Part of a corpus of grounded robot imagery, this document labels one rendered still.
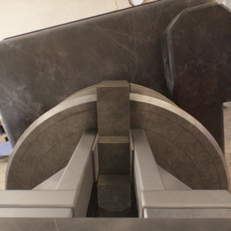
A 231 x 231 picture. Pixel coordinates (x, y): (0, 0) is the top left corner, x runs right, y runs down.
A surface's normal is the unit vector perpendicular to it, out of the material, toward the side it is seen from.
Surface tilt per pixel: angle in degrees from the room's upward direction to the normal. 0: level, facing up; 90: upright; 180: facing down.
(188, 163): 90
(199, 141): 90
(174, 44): 90
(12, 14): 90
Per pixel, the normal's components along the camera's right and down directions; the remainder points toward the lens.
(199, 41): -0.02, 0.29
